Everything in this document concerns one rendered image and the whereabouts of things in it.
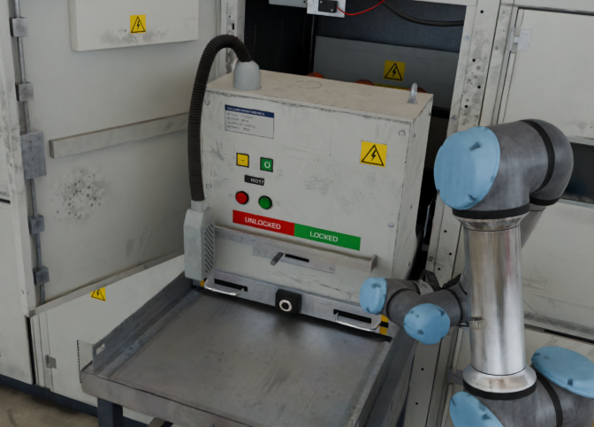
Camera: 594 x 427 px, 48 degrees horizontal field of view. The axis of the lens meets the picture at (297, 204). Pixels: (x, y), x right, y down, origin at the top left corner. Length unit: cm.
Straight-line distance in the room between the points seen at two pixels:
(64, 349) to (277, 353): 119
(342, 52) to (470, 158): 141
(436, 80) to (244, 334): 114
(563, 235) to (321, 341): 63
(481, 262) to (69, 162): 97
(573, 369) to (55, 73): 117
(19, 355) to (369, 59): 167
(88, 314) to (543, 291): 146
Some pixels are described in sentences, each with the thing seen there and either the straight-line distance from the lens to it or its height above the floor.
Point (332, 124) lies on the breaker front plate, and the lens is 142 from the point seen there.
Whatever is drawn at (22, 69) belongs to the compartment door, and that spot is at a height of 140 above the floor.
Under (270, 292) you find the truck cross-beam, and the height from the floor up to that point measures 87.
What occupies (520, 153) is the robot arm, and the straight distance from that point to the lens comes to 102.
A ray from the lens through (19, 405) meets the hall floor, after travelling 278.
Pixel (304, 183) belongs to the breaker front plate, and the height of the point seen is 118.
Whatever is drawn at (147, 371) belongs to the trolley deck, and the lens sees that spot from 147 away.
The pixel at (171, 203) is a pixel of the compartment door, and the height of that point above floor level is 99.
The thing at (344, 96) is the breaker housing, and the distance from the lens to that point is 150.
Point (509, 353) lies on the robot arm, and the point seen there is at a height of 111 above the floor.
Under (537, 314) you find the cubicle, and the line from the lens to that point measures 180.
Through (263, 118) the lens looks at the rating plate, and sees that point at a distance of 147.
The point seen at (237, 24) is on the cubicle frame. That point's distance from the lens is 180.
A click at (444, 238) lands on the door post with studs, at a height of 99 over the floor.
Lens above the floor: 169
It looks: 22 degrees down
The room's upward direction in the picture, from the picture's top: 4 degrees clockwise
